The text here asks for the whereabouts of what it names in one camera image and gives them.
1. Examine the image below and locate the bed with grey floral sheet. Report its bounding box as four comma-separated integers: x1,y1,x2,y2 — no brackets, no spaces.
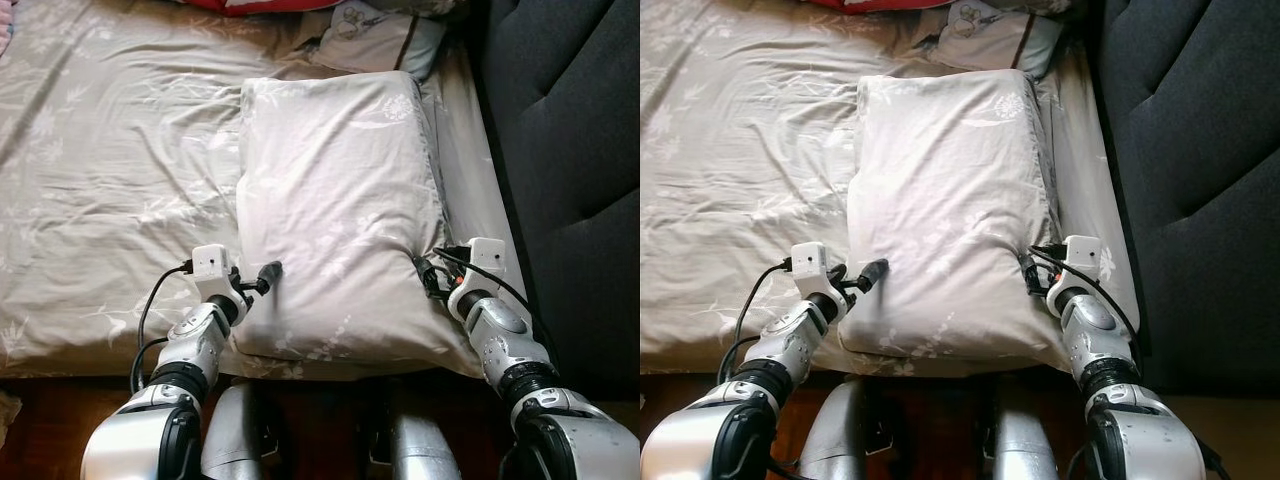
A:
640,0,1142,380
0,0,532,382

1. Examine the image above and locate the dark grey padded headboard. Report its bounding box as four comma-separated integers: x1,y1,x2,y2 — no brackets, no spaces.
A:
469,0,641,403
1084,0,1280,403

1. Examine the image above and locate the grey floral pillow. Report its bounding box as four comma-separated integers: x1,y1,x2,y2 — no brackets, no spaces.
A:
232,69,484,380
837,67,1077,374

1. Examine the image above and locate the silver left robot leg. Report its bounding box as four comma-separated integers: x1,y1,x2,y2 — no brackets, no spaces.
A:
200,380,277,480
800,377,882,480

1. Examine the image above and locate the silver right robot leg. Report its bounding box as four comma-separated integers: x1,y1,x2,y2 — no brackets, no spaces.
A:
989,400,1062,480
384,404,467,480

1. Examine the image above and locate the silver robot leg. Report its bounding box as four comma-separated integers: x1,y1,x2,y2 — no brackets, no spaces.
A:
989,400,1062,480
384,404,467,480
800,377,882,480
200,380,277,480

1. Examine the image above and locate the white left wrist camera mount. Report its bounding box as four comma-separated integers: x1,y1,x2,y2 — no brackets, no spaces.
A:
789,241,847,307
189,244,247,312

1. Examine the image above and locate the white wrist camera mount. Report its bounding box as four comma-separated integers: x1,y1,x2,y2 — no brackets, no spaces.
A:
189,244,247,312
789,241,847,307
446,237,509,322
1046,235,1104,317

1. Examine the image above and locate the small grey striped pillow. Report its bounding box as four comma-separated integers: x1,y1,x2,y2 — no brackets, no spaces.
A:
934,0,1064,82
317,0,449,82

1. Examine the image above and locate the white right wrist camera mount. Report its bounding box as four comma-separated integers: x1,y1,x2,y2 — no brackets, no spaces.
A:
446,237,509,322
1046,235,1104,317

